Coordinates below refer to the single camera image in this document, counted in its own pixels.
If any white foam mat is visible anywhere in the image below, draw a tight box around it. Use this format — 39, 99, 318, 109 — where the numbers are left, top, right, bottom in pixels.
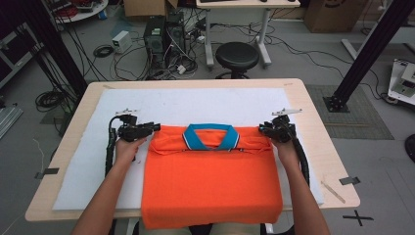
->
52, 86, 326, 212

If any person's right hand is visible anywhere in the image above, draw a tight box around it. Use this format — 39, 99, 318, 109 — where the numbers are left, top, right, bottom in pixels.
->
270, 139, 300, 168

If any thin wooden stick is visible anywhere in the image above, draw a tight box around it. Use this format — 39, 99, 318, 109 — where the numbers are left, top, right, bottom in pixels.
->
320, 180, 346, 205

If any white round table with clutter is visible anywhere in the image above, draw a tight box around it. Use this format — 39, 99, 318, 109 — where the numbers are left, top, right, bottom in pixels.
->
48, 0, 110, 24

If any black tape cross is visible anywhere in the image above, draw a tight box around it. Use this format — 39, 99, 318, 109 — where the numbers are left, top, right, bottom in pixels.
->
342, 210, 375, 227

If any black computer tower green label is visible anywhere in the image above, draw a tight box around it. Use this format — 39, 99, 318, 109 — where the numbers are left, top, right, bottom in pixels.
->
143, 16, 167, 71

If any cardboard box with black logo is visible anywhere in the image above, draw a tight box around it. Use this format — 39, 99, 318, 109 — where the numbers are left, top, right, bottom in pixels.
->
302, 0, 369, 34

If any person's left hand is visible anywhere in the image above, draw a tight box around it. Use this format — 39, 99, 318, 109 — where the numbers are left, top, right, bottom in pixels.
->
114, 137, 148, 166

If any small white box device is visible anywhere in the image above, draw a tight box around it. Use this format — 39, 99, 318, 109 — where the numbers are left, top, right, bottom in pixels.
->
111, 29, 133, 55

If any black round stool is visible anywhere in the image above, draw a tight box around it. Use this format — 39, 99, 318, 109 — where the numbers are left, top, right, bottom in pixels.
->
214, 41, 260, 80

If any open plain cardboard box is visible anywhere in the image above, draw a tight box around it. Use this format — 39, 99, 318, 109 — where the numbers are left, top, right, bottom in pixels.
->
122, 0, 179, 19

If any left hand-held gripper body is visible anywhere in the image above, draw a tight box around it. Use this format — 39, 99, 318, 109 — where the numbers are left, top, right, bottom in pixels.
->
115, 108, 147, 143

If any white machine base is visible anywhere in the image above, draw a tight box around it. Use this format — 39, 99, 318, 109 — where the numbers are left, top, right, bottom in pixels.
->
387, 58, 415, 107

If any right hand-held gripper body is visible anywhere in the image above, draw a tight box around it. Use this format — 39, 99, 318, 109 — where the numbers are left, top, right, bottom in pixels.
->
270, 108, 303, 144

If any grey tape strip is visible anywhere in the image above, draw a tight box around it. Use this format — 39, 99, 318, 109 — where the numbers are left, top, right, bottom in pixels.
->
34, 166, 61, 180
338, 175, 362, 186

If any orange polo shirt blue collar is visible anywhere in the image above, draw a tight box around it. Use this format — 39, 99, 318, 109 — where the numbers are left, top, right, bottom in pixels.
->
140, 122, 284, 230

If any grey floor mat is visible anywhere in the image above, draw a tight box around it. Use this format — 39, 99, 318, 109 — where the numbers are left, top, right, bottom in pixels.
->
305, 84, 395, 141

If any coiled black cable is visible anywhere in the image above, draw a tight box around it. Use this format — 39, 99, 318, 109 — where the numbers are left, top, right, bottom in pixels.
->
92, 44, 115, 59
34, 89, 69, 113

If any black metal post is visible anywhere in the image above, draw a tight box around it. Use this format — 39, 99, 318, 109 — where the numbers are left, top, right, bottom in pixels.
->
18, 0, 90, 100
322, 0, 415, 114

